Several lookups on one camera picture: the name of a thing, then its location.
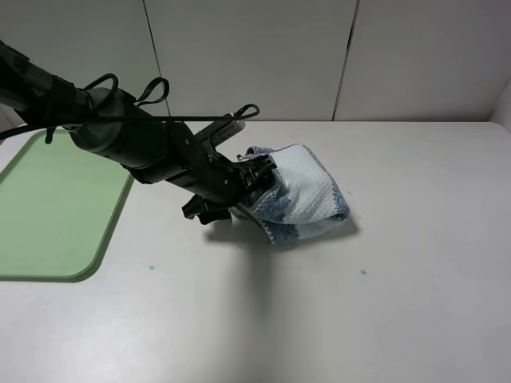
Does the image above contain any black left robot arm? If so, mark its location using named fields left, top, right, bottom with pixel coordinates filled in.
left=1, top=45, right=276, bottom=224

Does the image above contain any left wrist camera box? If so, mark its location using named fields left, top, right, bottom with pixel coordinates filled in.
left=194, top=121, right=246, bottom=153

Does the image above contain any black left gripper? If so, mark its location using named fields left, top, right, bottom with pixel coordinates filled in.
left=165, top=131, right=277, bottom=225

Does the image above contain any blue white striped towel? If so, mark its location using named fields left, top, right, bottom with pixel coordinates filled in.
left=232, top=144, right=350, bottom=244

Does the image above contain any green plastic tray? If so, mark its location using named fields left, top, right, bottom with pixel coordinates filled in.
left=1, top=131, right=133, bottom=282

